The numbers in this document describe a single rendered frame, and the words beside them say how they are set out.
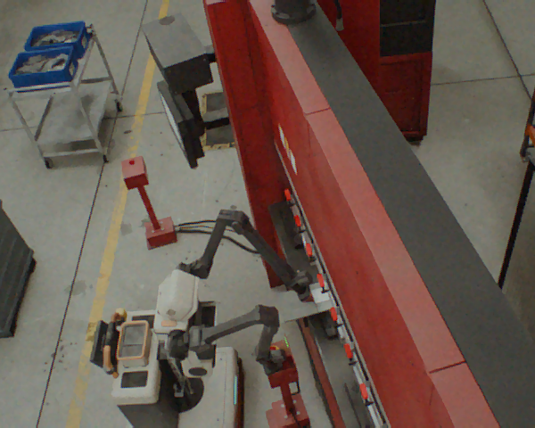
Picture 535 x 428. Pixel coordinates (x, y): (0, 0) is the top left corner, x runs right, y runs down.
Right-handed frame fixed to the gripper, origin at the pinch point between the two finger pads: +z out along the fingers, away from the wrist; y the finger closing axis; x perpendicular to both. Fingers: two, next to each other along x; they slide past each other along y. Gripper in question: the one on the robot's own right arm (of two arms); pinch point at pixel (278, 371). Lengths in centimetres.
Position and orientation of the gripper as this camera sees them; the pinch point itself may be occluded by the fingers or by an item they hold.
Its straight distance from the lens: 334.2
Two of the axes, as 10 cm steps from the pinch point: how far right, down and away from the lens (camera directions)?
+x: -2.9, -6.8, 6.7
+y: 8.8, -4.6, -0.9
